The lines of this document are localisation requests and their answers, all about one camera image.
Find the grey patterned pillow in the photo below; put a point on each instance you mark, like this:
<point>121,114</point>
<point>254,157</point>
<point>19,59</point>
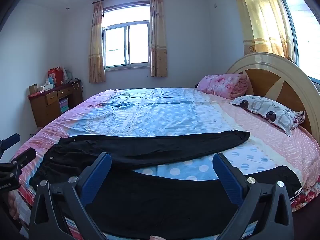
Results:
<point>270,111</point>

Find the large yellow curtain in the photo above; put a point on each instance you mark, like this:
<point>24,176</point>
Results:
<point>262,20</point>

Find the beige cardboard box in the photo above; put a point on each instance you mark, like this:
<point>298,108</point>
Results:
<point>33,89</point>

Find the yellow floral curtain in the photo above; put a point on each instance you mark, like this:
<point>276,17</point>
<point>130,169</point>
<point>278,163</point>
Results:
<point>157,35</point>
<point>96,47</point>

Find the white box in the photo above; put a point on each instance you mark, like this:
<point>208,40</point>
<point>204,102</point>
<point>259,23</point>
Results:
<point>46,87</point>

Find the large side window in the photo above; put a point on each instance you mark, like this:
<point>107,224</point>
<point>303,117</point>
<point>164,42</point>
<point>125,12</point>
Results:
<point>302,35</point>

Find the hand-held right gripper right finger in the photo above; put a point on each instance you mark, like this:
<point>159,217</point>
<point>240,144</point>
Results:
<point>227,177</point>

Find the red gift bag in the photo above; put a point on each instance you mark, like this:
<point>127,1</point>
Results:
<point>55,76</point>

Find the wooden desk with drawers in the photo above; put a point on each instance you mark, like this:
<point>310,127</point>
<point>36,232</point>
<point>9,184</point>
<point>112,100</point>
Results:
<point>42,110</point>

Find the pastel dotted bed sheet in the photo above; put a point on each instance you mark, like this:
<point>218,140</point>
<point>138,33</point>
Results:
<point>160,110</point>

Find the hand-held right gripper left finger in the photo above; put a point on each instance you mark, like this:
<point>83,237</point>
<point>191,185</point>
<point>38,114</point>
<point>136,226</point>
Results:
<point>97,177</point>

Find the wooden bed headboard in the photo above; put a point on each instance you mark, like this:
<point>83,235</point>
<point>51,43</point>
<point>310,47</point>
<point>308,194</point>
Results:
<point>275,82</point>

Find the pink floral folded quilt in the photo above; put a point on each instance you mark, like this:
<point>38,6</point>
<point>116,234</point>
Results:
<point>225,85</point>

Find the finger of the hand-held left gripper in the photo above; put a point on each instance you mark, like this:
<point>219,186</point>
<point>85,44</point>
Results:
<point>25,156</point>
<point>11,140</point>

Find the person's left hand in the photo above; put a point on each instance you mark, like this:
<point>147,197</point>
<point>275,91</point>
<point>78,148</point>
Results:
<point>13,206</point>

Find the sliding glass window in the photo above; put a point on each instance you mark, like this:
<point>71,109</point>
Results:
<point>126,45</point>

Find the black pants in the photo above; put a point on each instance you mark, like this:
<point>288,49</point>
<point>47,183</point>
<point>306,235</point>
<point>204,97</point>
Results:
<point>140,150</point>

